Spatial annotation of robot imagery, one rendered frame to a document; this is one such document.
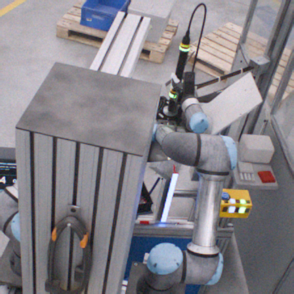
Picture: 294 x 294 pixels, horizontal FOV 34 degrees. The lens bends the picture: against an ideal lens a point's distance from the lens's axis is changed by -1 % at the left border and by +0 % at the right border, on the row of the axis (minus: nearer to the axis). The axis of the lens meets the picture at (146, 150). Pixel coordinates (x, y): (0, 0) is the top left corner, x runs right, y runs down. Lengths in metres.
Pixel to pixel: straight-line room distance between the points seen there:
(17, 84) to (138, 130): 3.71
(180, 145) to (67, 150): 0.76
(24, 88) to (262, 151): 2.52
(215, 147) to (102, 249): 0.66
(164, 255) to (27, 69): 3.39
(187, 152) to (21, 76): 3.28
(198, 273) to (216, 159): 0.40
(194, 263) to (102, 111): 0.88
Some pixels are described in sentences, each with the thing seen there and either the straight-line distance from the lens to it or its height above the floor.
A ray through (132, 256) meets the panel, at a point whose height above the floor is 0.59.
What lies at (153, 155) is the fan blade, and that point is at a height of 1.16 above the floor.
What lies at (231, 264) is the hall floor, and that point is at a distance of 3.39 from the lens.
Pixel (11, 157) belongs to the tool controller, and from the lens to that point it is 2.00.
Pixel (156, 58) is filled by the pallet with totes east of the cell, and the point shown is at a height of 0.06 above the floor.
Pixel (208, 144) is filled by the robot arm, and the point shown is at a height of 1.60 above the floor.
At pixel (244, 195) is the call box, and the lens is 2.27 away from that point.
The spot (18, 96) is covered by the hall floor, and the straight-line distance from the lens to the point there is 4.46.
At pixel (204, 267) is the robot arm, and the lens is 1.72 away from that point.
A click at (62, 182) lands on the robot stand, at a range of 0.98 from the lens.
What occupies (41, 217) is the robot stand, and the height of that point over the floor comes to 1.79.
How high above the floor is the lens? 2.62
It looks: 41 degrees down
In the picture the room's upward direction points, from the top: 11 degrees clockwise
